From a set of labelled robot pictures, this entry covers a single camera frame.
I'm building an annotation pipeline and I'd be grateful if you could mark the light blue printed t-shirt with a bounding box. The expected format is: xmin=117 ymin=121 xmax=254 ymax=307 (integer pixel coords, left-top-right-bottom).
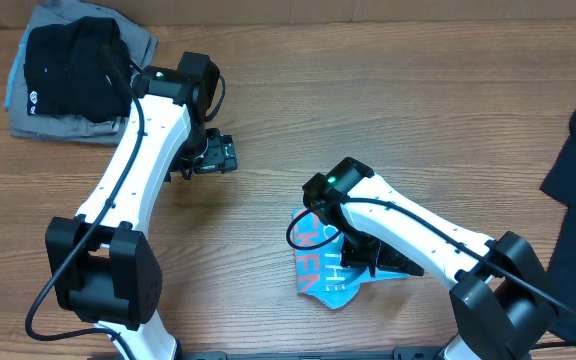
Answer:
xmin=292 ymin=214 xmax=408 ymax=310

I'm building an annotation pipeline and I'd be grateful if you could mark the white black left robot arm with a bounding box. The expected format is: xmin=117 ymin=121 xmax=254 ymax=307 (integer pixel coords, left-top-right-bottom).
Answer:
xmin=25 ymin=52 xmax=238 ymax=359

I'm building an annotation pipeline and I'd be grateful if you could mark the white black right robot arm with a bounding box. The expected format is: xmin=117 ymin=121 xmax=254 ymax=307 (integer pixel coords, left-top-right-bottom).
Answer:
xmin=303 ymin=157 xmax=558 ymax=359

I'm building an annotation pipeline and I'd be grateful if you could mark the grey folded garment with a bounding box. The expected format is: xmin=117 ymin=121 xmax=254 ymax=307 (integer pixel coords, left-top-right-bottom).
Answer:
xmin=4 ymin=0 xmax=158 ymax=146

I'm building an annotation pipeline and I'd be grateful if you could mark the black folded garment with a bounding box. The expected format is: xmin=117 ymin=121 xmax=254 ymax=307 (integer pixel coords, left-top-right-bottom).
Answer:
xmin=23 ymin=16 xmax=132 ymax=123

